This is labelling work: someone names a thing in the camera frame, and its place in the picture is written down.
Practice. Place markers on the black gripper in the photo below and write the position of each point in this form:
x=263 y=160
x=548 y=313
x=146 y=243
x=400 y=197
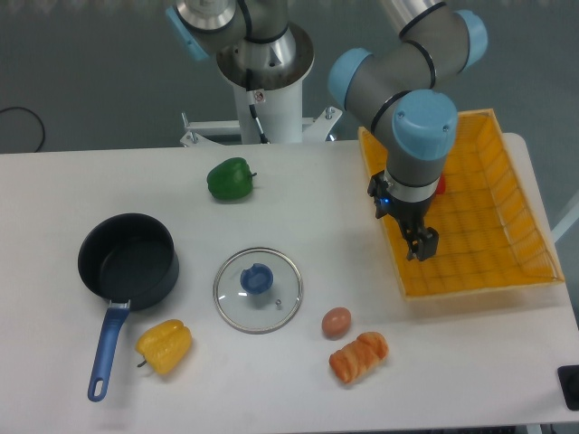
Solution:
x=408 y=205

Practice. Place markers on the brown egg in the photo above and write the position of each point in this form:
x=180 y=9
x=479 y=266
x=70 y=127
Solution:
x=336 y=322

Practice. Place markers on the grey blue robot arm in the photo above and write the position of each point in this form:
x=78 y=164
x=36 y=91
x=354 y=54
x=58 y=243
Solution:
x=394 y=97

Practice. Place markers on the red bell pepper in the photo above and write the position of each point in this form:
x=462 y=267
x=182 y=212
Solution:
x=441 y=186

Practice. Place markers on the yellow plastic basket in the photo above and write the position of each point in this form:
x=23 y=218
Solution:
x=490 y=237

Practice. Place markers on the orange bread loaf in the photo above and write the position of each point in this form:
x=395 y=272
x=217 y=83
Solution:
x=359 y=357

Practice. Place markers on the glass lid blue knob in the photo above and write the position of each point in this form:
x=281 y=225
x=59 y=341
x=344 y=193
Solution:
x=258 y=290

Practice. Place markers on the green bell pepper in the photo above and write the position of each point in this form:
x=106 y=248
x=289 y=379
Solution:
x=230 y=180

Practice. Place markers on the black device at edge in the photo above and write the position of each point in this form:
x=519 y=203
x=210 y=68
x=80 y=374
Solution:
x=568 y=376

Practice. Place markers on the yellow bell pepper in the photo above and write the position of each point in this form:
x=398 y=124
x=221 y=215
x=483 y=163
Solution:
x=164 y=345

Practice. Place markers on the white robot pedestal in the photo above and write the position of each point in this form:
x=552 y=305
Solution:
x=267 y=80

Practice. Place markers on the black pot blue handle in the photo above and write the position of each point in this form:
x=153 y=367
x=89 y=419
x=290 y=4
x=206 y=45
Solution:
x=130 y=261

